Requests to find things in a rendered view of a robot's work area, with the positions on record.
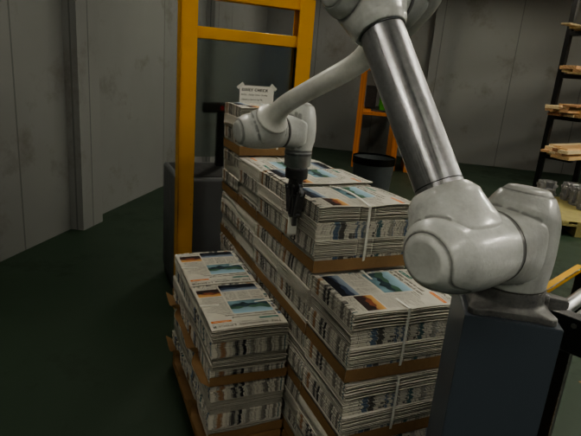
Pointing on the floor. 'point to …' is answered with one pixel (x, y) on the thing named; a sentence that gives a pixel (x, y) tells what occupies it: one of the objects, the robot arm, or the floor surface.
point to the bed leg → (555, 394)
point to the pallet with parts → (570, 199)
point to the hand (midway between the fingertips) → (292, 224)
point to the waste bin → (374, 169)
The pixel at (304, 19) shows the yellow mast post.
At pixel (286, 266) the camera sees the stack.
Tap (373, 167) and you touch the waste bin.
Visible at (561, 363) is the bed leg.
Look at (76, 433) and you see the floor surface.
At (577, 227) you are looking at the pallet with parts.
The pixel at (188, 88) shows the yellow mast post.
